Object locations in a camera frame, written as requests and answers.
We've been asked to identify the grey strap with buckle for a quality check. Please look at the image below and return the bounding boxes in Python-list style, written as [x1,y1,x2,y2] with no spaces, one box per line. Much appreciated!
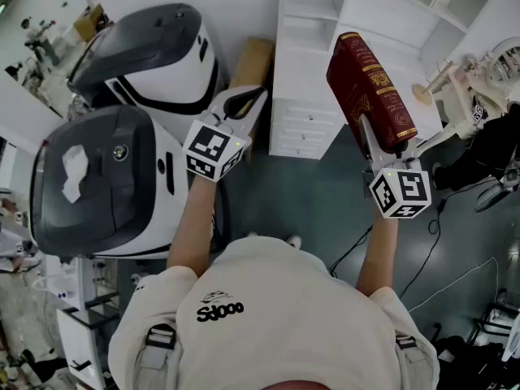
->
[137,322,179,390]
[394,332,432,365]

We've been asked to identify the person's left forearm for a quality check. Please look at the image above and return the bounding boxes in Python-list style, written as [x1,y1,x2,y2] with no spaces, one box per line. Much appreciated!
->
[166,172,219,278]

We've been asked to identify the small brown cardboard box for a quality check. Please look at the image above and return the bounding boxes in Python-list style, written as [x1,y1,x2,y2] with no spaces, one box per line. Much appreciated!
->
[72,3,106,42]

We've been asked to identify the person's cream shirt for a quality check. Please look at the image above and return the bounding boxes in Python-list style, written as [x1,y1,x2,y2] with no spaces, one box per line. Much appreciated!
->
[107,236,442,390]

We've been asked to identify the black cable with adapter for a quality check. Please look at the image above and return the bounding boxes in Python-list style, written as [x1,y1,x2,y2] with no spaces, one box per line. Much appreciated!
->
[399,195,448,300]

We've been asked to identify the white low cabinet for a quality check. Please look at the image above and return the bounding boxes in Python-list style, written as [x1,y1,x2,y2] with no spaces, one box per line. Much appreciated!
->
[54,253,123,390]

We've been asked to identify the dark red hardcover book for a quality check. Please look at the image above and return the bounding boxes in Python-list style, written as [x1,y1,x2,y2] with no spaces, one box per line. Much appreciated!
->
[326,31,418,156]

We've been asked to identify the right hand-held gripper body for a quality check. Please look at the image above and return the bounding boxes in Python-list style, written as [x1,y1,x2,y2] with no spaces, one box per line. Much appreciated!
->
[362,154,433,220]

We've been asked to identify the tall brown cardboard box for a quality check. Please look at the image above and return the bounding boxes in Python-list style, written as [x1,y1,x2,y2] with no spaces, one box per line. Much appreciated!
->
[227,37,276,98]

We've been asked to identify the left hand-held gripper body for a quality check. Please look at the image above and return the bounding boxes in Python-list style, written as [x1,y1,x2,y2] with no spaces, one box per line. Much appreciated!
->
[182,106,254,184]

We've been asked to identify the black floor cable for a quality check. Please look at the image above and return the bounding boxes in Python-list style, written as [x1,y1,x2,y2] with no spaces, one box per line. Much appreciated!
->
[327,224,374,278]

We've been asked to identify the white ornate mirror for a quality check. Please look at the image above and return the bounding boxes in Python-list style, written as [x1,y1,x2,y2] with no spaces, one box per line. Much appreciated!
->
[488,36,520,98]

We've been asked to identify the white floor cable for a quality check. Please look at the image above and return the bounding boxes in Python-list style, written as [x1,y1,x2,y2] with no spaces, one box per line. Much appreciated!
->
[407,257,500,314]

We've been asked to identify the white dark-topped robot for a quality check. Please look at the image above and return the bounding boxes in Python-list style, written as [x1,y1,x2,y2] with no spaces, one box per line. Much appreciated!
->
[66,2,225,145]
[28,104,193,260]

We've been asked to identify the white drawer with knob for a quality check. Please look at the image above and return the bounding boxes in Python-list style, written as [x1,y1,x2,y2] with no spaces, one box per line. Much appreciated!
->
[279,102,341,125]
[275,123,337,144]
[272,142,333,158]

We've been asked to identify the person's right forearm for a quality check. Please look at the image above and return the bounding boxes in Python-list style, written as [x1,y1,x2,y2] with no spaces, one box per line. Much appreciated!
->
[355,213,401,300]

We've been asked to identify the wooden rod stand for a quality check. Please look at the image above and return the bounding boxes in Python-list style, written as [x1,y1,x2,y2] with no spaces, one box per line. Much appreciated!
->
[411,60,455,107]

